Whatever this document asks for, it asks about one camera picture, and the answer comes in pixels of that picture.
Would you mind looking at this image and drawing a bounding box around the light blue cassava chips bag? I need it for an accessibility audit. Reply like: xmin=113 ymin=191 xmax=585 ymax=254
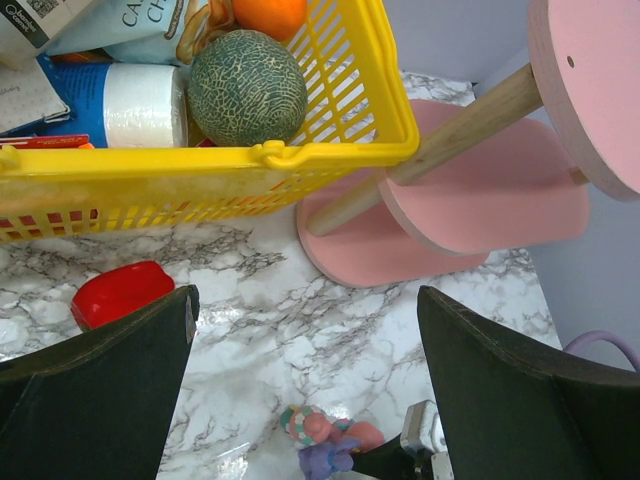
xmin=47 ymin=0 xmax=235 ymax=66

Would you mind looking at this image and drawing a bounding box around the pink bunny toy standing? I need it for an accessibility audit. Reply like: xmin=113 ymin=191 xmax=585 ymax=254
xmin=279 ymin=405 xmax=342 ymax=449

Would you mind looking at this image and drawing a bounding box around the purple bunny toy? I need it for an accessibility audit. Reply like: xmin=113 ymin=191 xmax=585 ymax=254
xmin=298 ymin=436 xmax=361 ymax=480

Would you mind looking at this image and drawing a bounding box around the grey paper pouch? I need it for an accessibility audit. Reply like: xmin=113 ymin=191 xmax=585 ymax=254
xmin=1 ymin=0 xmax=97 ymax=70

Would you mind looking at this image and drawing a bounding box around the pink toy figure lying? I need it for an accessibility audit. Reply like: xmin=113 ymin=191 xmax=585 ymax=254
xmin=329 ymin=419 xmax=385 ymax=452

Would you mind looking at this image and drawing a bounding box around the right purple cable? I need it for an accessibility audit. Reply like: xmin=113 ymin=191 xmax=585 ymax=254
xmin=564 ymin=329 xmax=640 ymax=372

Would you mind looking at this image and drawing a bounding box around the yellow plastic shopping basket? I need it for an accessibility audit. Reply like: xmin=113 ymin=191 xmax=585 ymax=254
xmin=1 ymin=1 xmax=419 ymax=243

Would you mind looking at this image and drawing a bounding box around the pink three-tier shelf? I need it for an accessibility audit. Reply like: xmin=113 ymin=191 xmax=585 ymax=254
xmin=296 ymin=1 xmax=639 ymax=288

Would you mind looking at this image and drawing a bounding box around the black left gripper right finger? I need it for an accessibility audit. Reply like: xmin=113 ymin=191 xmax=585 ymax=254
xmin=417 ymin=286 xmax=639 ymax=479

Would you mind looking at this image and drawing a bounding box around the green toy melon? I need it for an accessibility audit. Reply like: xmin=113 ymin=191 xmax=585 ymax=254
xmin=187 ymin=30 xmax=308 ymax=147

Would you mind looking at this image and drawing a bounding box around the orange toy fruit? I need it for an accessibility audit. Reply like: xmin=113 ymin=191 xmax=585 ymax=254
xmin=232 ymin=0 xmax=308 ymax=42

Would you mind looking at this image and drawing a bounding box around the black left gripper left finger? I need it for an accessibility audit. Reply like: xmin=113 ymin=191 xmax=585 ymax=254
xmin=1 ymin=285 xmax=199 ymax=479

